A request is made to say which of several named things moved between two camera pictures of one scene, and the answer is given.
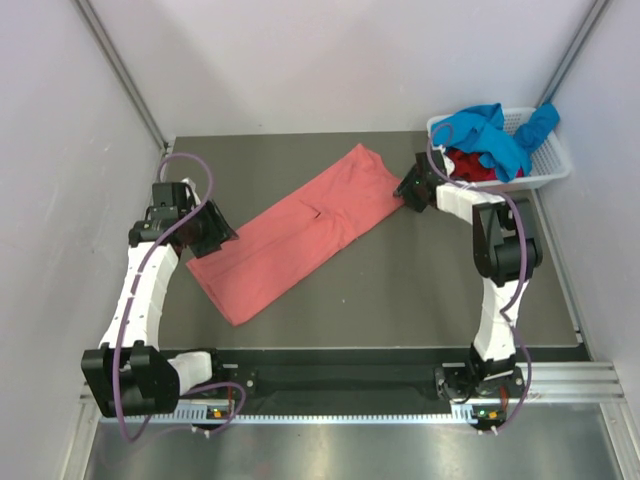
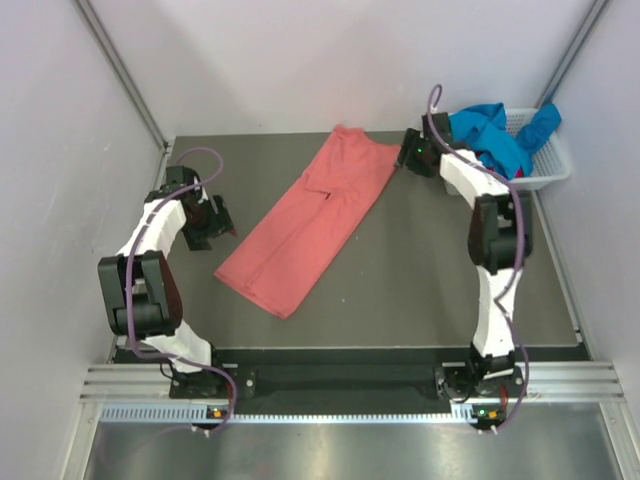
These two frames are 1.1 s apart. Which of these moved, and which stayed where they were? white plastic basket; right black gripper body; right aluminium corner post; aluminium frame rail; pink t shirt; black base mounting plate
Moved: right black gripper body; pink t shirt
Stayed: right aluminium corner post; aluminium frame rail; black base mounting plate; white plastic basket
